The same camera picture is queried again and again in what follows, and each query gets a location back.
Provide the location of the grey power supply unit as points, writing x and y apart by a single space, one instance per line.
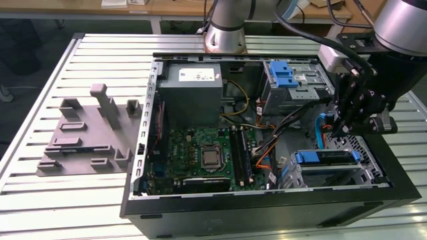
186 105

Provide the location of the black graphics card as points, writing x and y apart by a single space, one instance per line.
202 184

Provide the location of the brown cardboard piece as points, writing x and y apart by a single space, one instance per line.
320 3

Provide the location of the black wrist mounting bracket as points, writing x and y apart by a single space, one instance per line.
349 40

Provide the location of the metal disk bay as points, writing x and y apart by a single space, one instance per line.
333 169

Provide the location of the black CPU socket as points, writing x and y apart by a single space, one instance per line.
210 171

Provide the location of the green motherboard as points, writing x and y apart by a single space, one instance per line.
186 140

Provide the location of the blue drive latch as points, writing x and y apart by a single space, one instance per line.
282 73

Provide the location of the silver CPU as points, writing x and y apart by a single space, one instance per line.
210 158

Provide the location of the black PC case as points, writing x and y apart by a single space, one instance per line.
233 215

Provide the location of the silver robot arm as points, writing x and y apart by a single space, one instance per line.
226 37

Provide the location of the grey parts rack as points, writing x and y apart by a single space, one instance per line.
89 160

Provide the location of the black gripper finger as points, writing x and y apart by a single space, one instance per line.
376 126
353 105

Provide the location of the white cylindrical object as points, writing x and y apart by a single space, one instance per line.
304 7

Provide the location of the small white box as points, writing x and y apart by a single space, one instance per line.
137 2

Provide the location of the white papers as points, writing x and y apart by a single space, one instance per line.
113 3

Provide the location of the black office chair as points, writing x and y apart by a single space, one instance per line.
20 65

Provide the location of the wooden desk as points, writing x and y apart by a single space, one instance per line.
100 11

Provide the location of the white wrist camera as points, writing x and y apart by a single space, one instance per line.
333 58

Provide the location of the black RAM slot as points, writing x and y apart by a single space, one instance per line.
234 155

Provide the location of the grey stand foot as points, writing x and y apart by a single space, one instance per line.
5 95

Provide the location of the metal optical drive cage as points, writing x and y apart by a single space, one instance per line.
306 93

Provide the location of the hard disk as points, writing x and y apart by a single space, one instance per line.
308 157

